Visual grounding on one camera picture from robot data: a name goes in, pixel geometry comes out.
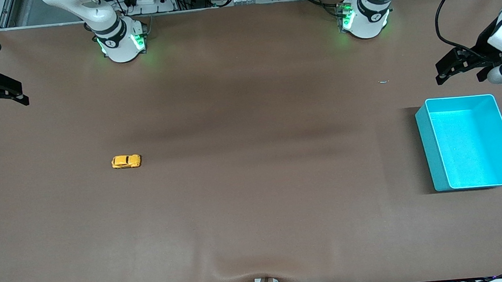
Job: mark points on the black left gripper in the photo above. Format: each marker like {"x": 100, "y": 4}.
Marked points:
{"x": 482, "y": 46}

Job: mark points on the yellow beetle toy car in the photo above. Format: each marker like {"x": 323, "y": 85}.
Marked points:
{"x": 125, "y": 161}

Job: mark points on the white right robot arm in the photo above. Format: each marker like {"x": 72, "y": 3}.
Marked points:
{"x": 120, "y": 48}

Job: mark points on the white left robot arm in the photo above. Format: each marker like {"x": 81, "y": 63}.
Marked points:
{"x": 368, "y": 21}

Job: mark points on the teal plastic bin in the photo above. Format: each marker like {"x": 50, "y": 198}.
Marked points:
{"x": 474, "y": 148}

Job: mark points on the white power strip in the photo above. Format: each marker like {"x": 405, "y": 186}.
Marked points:
{"x": 148, "y": 0}

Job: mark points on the brown table mat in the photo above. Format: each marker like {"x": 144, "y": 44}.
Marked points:
{"x": 252, "y": 159}

